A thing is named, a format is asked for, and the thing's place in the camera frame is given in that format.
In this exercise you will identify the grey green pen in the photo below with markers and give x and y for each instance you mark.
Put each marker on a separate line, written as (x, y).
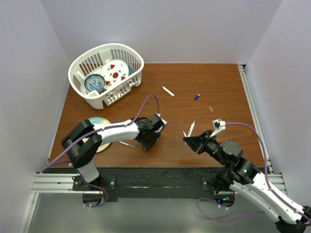
(126, 144)

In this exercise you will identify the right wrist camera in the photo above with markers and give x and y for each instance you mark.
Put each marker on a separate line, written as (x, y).
(219, 126)

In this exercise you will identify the aluminium frame rail right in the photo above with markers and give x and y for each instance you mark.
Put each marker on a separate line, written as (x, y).
(276, 179)

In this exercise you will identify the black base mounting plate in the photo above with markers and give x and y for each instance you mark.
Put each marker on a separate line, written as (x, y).
(160, 182)

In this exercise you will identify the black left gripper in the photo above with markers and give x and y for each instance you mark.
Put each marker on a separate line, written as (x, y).
(149, 144)

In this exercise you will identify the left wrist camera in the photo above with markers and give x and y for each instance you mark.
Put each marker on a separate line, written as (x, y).
(162, 125)

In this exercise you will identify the white purple-tip marker pen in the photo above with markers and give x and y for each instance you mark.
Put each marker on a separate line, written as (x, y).
(191, 129)

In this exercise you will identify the blue rimmed plate behind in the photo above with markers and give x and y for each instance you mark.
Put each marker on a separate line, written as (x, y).
(132, 69)

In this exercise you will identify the white plastic dish basket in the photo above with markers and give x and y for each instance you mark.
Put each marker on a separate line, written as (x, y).
(92, 61)

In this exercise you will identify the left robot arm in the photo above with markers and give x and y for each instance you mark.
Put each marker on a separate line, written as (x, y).
(83, 141)

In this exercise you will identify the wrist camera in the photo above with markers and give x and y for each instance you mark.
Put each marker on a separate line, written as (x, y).
(219, 126)
(162, 125)

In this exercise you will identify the blue white patterned bowl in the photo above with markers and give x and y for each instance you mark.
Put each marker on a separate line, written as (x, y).
(94, 82)

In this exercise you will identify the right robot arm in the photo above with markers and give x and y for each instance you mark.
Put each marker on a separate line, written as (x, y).
(243, 177)

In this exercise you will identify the white green-end marker pen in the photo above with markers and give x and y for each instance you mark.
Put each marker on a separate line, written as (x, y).
(168, 91)

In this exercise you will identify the white watermelon pattern plate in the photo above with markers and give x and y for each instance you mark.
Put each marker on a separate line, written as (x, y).
(114, 72)

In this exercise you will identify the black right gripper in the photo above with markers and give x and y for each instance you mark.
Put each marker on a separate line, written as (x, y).
(197, 143)

